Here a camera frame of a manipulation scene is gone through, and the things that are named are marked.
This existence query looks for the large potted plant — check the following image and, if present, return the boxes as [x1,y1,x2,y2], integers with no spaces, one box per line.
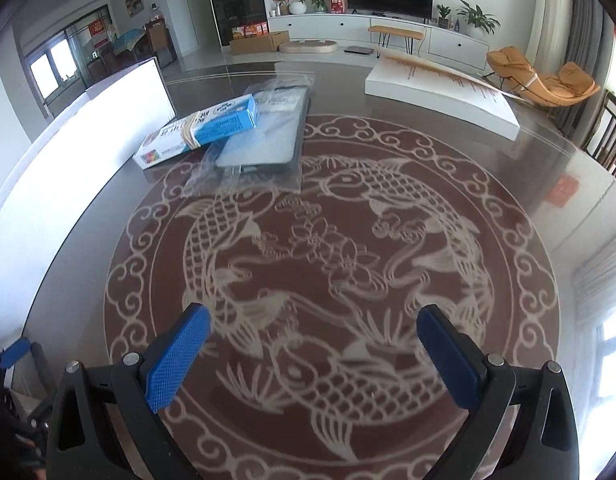
[457,0,501,38]

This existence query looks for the orange lounge chair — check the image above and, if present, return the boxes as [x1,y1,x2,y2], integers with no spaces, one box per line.
[486,46,601,108]

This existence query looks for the white flat box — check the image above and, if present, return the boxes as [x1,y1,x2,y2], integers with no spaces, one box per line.
[365,50,521,141]

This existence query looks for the blue and white box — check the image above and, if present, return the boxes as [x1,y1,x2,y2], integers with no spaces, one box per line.
[133,94,261,170]

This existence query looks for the person's left hand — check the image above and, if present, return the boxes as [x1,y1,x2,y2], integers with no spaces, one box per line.
[0,410,46,480]

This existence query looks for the brown wooden sideboard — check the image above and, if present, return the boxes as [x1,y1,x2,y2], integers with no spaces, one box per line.
[144,20,176,63]

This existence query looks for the brown cardboard box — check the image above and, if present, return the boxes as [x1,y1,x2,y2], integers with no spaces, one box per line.
[229,30,290,56]

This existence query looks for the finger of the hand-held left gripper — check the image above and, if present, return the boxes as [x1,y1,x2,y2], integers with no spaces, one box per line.
[27,400,56,438]
[0,338,34,370]

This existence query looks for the orange top bench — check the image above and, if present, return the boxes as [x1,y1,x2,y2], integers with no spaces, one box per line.
[368,25,426,56]

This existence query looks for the orange snack boxes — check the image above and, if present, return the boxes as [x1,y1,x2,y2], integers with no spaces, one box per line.
[231,21,269,38]

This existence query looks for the dark wooden chair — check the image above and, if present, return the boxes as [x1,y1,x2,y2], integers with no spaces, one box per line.
[582,90,616,181]

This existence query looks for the cloth covered air conditioner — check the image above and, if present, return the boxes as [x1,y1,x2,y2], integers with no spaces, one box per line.
[530,0,576,78]

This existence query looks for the grey curtain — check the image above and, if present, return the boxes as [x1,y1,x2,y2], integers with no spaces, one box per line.
[558,0,616,136]

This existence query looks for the red door decoration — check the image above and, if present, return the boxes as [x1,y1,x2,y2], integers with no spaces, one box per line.
[89,19,111,50]

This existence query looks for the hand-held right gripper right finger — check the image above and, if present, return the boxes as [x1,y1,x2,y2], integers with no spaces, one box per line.
[417,304,581,480]

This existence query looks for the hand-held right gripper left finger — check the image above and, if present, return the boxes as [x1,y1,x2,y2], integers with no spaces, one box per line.
[45,303,212,480]

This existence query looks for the dark glass cabinet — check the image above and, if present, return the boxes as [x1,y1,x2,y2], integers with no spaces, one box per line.
[204,0,269,48]

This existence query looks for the table with patterned cloth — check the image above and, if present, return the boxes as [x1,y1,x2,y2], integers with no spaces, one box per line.
[112,27,151,56]

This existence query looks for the beige oval floor cushion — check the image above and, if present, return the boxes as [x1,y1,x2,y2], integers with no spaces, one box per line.
[279,39,340,56]

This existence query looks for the dark flat tablet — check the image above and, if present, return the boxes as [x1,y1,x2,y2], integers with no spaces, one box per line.
[215,85,309,173]

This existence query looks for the white foam board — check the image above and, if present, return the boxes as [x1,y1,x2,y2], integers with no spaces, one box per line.
[0,56,176,241]

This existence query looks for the white television cabinet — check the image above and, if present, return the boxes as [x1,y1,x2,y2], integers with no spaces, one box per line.
[267,10,513,73]

